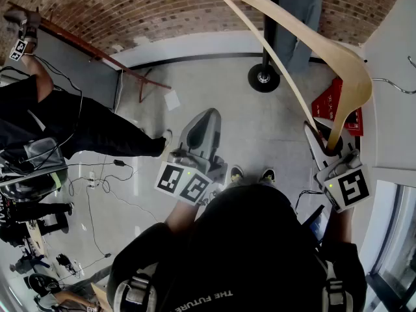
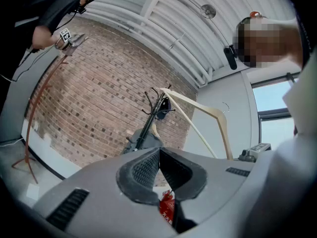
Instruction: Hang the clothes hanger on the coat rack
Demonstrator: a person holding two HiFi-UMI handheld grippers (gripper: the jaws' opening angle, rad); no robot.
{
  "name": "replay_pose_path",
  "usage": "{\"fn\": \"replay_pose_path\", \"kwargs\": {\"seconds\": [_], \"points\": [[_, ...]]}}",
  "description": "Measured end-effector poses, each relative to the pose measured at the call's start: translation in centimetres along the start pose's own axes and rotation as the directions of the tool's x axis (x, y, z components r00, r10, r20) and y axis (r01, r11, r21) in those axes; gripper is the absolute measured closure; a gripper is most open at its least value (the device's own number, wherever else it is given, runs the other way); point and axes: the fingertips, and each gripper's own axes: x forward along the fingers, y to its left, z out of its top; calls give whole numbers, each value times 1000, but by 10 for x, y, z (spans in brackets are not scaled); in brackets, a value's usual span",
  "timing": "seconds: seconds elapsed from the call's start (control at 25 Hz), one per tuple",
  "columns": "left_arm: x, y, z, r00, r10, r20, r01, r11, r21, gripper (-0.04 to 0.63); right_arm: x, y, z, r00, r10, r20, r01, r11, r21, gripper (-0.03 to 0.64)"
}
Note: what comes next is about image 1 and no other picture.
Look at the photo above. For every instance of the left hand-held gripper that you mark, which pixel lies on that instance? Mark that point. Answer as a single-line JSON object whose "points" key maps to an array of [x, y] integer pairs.
{"points": [[183, 182]]}

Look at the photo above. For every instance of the person's left forearm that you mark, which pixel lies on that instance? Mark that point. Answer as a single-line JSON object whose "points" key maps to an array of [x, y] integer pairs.
{"points": [[180, 216]]}

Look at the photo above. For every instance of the red box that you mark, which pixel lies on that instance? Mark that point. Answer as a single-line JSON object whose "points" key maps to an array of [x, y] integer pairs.
{"points": [[325, 104]]}

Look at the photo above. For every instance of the person's right forearm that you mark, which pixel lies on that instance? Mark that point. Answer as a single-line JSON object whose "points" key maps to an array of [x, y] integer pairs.
{"points": [[341, 226]]}

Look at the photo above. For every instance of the white power strip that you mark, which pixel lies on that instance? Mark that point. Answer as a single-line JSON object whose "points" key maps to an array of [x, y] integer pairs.
{"points": [[92, 179]]}

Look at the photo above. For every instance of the person's right shoe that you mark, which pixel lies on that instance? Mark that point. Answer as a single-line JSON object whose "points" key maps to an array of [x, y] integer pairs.
{"points": [[268, 175]]}

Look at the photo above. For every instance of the person's black shirt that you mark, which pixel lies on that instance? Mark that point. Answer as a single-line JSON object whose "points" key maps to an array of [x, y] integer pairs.
{"points": [[247, 249]]}

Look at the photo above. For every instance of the person's shoe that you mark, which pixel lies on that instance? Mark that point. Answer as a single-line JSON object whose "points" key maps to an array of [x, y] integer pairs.
{"points": [[268, 175], [236, 172]]}

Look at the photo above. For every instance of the light wooden hanger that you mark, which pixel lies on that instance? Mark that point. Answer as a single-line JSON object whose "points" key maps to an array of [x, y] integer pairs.
{"points": [[344, 63]]}

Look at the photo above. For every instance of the black screen device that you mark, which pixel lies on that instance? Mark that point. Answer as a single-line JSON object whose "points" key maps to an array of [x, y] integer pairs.
{"points": [[317, 226]]}

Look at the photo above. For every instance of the glass window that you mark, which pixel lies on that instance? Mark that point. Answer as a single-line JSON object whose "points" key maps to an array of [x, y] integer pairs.
{"points": [[395, 249]]}

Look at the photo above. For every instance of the grey hanging garment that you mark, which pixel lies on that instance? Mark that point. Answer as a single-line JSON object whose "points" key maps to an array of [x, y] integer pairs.
{"points": [[300, 37]]}

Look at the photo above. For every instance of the red metal rail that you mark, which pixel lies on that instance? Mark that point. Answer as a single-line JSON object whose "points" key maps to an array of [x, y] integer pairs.
{"points": [[97, 52]]}

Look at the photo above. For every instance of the grey mesh bag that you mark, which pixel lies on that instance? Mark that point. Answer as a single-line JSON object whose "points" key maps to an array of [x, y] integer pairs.
{"points": [[39, 161]]}

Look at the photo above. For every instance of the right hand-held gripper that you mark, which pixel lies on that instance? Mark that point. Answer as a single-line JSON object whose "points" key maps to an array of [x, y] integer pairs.
{"points": [[351, 188]]}

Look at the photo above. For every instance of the white paper sheet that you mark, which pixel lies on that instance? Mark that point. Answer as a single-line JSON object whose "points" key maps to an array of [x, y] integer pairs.
{"points": [[172, 100]]}

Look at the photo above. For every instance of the grey partition panel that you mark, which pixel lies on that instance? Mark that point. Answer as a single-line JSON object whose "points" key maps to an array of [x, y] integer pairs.
{"points": [[87, 73]]}

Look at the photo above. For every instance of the black coat rack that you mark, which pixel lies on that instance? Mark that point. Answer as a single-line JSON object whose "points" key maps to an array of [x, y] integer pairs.
{"points": [[269, 34]]}

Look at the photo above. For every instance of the person's left shoe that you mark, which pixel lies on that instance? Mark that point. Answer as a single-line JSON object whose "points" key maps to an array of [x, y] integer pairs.
{"points": [[236, 172]]}

